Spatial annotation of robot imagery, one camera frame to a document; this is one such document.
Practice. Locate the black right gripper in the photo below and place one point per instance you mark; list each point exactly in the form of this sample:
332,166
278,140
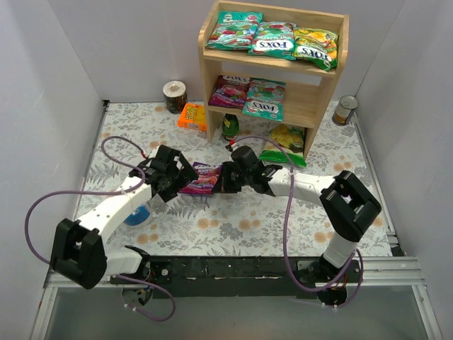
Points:
228,178

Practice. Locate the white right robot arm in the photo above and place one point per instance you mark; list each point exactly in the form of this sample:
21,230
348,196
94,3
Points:
349,205

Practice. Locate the green glass bottle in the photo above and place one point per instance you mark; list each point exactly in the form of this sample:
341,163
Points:
230,127

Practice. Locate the purple Fox's candy bag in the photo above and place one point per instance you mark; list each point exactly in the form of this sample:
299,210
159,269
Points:
230,91
208,176

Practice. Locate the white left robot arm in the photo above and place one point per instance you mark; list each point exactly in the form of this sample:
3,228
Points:
79,248

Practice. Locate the teal Fox's candy bag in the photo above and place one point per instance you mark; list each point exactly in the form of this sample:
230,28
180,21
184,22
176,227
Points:
235,30
274,39

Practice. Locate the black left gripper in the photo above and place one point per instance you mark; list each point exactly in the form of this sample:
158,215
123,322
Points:
185,175

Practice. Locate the green cassava chips bag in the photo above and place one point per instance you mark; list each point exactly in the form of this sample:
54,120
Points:
291,140

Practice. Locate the orange candy box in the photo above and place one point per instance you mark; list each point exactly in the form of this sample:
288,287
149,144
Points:
193,117

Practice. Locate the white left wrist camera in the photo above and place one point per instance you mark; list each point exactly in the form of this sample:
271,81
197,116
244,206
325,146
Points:
150,153

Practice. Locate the wooden two-tier shelf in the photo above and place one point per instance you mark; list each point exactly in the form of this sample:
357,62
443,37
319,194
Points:
306,100

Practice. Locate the yellow green Fox's candy bag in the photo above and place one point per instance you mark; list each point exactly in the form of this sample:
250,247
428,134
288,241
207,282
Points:
317,46

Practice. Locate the dark tape roll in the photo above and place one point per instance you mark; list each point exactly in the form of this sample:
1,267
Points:
175,96

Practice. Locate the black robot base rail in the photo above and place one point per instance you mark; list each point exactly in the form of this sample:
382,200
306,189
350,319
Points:
242,276

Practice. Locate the metal tin can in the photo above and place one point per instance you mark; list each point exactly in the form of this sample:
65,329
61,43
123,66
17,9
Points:
346,106

